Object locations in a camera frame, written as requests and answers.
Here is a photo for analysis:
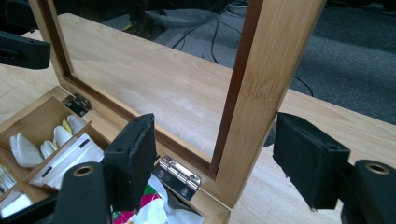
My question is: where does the long black floor cable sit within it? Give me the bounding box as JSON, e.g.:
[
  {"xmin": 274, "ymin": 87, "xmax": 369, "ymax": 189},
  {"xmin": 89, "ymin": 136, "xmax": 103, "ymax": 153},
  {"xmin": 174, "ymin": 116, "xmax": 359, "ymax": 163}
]
[{"xmin": 171, "ymin": 22, "xmax": 206, "ymax": 50}]

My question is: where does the yellow black striped stand base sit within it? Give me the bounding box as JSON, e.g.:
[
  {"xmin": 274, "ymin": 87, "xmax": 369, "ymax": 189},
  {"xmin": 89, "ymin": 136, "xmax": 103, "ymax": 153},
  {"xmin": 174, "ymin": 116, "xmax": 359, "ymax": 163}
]
[{"xmin": 122, "ymin": 22, "xmax": 171, "ymax": 41}]

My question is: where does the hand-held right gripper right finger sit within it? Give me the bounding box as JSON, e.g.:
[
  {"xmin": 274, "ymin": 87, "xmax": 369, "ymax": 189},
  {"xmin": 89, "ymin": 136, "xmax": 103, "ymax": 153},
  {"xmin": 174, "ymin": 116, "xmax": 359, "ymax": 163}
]
[{"xmin": 273, "ymin": 111, "xmax": 352, "ymax": 210}]

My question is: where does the grey floor mat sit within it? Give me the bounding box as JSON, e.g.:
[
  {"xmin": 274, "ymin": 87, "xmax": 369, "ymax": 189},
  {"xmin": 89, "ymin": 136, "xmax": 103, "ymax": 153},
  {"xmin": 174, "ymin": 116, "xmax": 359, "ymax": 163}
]
[{"xmin": 153, "ymin": 27, "xmax": 241, "ymax": 69}]

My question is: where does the grey flat stand base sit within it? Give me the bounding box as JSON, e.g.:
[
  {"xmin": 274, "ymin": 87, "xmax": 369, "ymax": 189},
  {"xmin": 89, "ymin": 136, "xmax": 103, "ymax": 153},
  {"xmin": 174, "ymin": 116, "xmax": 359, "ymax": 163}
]
[{"xmin": 146, "ymin": 8, "xmax": 216, "ymax": 30}]

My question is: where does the thin black floor cable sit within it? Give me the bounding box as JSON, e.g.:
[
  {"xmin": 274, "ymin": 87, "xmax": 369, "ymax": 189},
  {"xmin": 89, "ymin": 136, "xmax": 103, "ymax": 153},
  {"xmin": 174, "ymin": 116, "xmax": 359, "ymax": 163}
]
[{"xmin": 293, "ymin": 75, "xmax": 315, "ymax": 97}]

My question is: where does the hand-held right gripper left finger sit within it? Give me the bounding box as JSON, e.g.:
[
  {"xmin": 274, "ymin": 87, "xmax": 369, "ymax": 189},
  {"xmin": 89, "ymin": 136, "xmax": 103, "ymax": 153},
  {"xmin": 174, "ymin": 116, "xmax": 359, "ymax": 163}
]
[{"xmin": 103, "ymin": 113, "xmax": 158, "ymax": 213}]

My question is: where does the wooden tea box glass lid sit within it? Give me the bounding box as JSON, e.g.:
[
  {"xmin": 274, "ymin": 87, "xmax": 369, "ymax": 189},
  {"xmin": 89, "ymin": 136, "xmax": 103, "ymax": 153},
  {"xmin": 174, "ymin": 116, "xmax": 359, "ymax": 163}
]
[{"xmin": 0, "ymin": 0, "xmax": 326, "ymax": 224}]

